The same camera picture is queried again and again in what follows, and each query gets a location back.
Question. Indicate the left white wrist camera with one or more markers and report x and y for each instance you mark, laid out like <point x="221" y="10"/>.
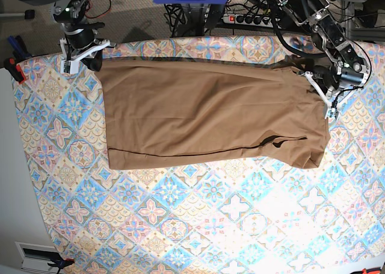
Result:
<point x="334" y="99"/>

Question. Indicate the brown t-shirt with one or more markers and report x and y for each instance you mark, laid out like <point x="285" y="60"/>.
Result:
<point x="175" y="113"/>

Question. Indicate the red black clamp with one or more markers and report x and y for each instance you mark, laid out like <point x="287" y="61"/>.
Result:
<point x="16" y="71"/>

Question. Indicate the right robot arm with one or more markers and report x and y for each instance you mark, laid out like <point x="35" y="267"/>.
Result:
<point x="70" y="11"/>

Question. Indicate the blue handled clamp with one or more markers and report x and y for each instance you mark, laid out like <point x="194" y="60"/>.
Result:
<point x="20" y="51"/>

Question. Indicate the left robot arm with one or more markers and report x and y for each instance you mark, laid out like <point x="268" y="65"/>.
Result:
<point x="326" y="32"/>

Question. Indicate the patterned tablecloth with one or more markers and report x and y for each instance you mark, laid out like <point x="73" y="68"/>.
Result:
<point x="255" y="215"/>

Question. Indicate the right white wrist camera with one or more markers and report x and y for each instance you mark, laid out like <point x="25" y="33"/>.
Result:
<point x="70" y="62"/>

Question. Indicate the white power strip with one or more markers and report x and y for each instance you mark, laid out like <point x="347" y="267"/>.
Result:
<point x="247" y="19"/>

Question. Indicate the white floor vent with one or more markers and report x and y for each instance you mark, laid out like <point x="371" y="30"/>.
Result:
<point x="35" y="258"/>

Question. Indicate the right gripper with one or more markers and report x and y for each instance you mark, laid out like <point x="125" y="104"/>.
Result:
<point x="82" y="36"/>

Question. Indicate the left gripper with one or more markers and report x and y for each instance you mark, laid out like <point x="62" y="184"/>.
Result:
<point x="331" y="82"/>

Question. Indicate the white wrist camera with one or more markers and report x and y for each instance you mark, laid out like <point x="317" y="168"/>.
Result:
<point x="334" y="99"/>
<point x="70" y="62"/>

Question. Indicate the orange black clamp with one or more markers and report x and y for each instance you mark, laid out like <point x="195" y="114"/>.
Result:
<point x="60" y="264"/>

